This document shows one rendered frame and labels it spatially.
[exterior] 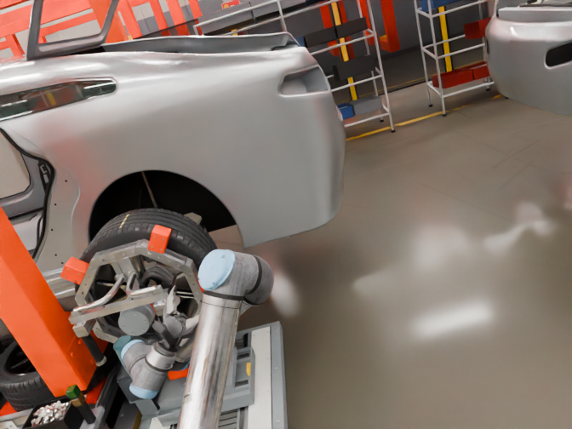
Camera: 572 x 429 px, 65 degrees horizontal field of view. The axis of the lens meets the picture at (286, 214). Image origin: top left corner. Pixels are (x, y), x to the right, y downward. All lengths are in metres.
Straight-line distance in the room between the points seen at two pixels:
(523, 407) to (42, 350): 2.14
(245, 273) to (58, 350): 1.24
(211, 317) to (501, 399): 1.54
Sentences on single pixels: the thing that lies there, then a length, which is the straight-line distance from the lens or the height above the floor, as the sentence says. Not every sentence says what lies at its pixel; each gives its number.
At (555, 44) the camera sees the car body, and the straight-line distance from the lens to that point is 3.10.
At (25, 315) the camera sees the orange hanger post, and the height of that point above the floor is 0.98.
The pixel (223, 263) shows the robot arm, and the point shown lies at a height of 1.27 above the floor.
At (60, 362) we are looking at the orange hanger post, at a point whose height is 0.71.
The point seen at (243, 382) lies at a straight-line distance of 2.51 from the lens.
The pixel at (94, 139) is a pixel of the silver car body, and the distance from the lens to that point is 2.36.
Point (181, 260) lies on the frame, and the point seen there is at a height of 0.98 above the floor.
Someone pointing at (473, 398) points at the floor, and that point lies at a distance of 2.42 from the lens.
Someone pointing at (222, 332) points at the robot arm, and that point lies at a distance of 1.28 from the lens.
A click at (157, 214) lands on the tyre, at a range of 2.17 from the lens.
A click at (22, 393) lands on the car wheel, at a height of 0.44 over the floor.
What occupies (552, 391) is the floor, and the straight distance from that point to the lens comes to 2.46.
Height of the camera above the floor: 1.83
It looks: 24 degrees down
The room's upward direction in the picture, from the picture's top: 18 degrees counter-clockwise
